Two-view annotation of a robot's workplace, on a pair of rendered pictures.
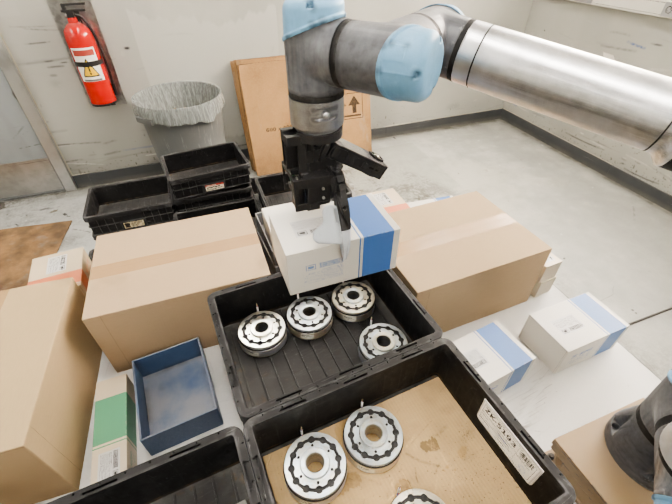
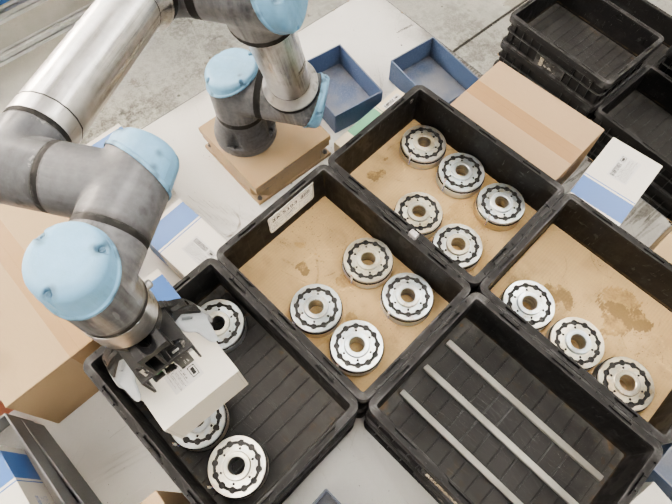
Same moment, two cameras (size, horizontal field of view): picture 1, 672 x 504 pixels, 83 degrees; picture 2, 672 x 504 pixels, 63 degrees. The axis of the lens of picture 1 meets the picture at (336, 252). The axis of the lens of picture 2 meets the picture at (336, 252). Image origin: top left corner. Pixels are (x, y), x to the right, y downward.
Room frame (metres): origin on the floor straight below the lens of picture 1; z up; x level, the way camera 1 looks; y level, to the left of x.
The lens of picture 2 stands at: (0.38, 0.28, 1.87)
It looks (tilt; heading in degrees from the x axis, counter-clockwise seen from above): 65 degrees down; 250
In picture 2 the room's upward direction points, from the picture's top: straight up
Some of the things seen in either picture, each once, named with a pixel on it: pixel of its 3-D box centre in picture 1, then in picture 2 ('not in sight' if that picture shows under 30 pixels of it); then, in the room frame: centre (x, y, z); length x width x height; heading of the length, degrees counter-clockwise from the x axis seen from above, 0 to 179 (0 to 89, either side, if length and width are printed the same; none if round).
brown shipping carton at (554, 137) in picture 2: not in sight; (512, 141); (-0.31, -0.33, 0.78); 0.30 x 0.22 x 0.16; 115
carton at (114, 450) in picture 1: (115, 434); not in sight; (0.35, 0.45, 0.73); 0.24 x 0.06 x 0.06; 23
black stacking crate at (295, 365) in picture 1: (320, 332); (225, 391); (0.50, 0.03, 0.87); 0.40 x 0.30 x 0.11; 115
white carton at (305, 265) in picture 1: (333, 241); (169, 352); (0.54, 0.01, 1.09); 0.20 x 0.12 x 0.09; 111
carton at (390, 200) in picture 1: (386, 213); not in sight; (1.02, -0.16, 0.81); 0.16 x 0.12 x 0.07; 20
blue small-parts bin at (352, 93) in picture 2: not in sight; (337, 88); (0.02, -0.67, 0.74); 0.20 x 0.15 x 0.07; 104
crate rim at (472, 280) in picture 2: not in sight; (443, 178); (-0.04, -0.22, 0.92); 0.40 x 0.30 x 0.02; 115
